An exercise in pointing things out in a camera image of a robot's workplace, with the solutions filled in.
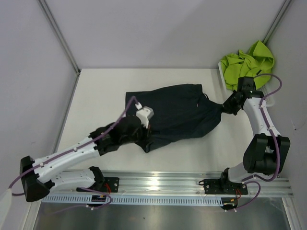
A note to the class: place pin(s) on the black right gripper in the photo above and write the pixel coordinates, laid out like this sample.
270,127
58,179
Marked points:
226,107

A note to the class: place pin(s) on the aluminium frame post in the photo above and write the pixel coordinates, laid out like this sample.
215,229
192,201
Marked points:
58,34
277,20

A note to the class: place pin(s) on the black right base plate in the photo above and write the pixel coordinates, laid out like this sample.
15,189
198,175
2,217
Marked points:
222,187

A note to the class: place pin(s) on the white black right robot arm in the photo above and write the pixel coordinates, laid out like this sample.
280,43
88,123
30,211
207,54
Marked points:
265,156

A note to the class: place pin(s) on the aluminium mounting rail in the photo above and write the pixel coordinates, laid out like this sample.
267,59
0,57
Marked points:
186,184

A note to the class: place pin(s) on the left aluminium frame post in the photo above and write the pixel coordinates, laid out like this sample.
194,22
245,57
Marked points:
58,34

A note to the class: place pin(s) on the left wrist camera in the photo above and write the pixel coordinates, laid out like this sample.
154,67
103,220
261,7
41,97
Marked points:
144,113

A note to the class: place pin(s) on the lime green shorts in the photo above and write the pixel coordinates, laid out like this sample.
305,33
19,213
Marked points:
259,59

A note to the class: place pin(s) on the white slotted cable duct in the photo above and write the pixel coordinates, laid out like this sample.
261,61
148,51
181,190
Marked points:
135,200

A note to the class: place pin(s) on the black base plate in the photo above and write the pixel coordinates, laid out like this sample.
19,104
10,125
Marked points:
109,185
222,187

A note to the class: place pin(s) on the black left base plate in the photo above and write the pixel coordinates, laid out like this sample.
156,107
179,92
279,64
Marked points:
109,185

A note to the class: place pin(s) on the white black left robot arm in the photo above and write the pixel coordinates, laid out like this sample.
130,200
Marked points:
43,175

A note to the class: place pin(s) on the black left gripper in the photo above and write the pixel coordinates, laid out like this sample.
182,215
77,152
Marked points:
147,137

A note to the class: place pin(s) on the right aluminium frame post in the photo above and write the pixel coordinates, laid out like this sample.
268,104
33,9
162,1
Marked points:
277,20

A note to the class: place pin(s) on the dark navy shorts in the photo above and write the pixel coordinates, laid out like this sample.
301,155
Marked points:
180,112

